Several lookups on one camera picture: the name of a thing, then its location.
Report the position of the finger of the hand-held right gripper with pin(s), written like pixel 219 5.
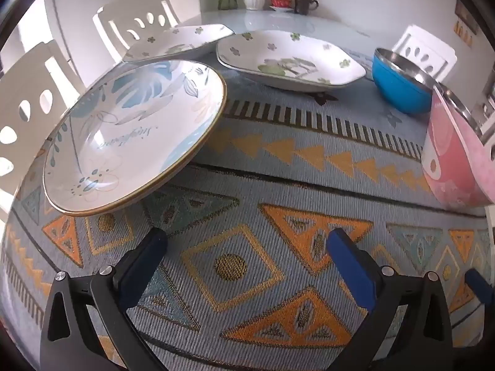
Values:
pixel 479 288

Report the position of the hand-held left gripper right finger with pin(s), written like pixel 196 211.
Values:
pixel 352 272

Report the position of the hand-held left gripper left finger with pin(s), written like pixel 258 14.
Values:
pixel 142 268

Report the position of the round plate brown rim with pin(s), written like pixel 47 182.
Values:
pixel 174 171

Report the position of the pink bowl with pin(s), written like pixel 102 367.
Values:
pixel 452 154

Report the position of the round plate blue leaf print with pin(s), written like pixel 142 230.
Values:
pixel 127 131

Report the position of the blue bowl steel inside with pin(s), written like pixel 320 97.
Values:
pixel 398 85

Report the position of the square plate green flower print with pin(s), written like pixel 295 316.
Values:
pixel 290 60
pixel 174 44

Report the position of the patterned woven tablecloth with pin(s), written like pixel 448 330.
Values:
pixel 247 201

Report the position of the white dining chair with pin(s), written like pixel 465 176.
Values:
pixel 127 11
pixel 437 52
pixel 27 96

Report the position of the yellow hanging tassels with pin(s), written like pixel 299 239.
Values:
pixel 462 31

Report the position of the dark brown teapot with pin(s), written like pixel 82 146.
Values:
pixel 302 4

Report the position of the red teacup on saucer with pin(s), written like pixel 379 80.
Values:
pixel 280 0

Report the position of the small framed wall picture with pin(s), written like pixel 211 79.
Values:
pixel 466 15

